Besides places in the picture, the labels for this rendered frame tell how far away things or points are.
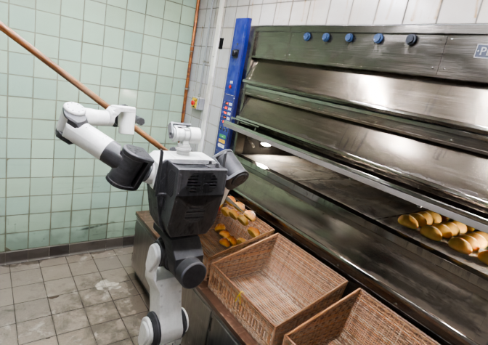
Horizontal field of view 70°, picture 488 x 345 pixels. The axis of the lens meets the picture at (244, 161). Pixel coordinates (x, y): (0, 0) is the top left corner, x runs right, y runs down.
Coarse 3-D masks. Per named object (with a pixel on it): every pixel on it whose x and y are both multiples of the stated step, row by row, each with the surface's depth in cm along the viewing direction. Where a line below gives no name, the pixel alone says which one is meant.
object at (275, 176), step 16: (240, 160) 256; (272, 176) 228; (304, 192) 205; (336, 208) 186; (368, 224) 171; (384, 224) 170; (400, 240) 158; (416, 240) 157; (432, 256) 147; (448, 256) 146; (464, 272) 137; (480, 272) 136
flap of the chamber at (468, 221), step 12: (240, 132) 231; (276, 144) 203; (300, 156) 187; (336, 168) 168; (360, 180) 158; (396, 192) 144; (420, 204) 136; (432, 204) 133; (456, 216) 126; (480, 228) 120
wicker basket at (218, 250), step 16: (224, 224) 260; (240, 224) 247; (256, 224) 235; (208, 240) 248; (256, 240) 216; (208, 256) 199; (224, 256) 205; (208, 272) 201; (224, 272) 208; (240, 272) 216
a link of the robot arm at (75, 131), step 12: (72, 108) 127; (84, 108) 131; (72, 120) 124; (84, 120) 127; (60, 132) 128; (72, 132) 125; (84, 132) 125; (96, 132) 127; (72, 144) 129; (84, 144) 125; (96, 144) 125; (96, 156) 127
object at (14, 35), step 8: (0, 24) 135; (8, 32) 137; (16, 40) 139; (24, 40) 141; (24, 48) 142; (32, 48) 143; (40, 56) 145; (48, 64) 148; (56, 64) 150; (56, 72) 151; (64, 72) 152; (72, 80) 155; (80, 88) 158; (88, 96) 161; (96, 96) 162; (104, 104) 165; (136, 128) 178; (144, 136) 182; (152, 144) 186; (160, 144) 190
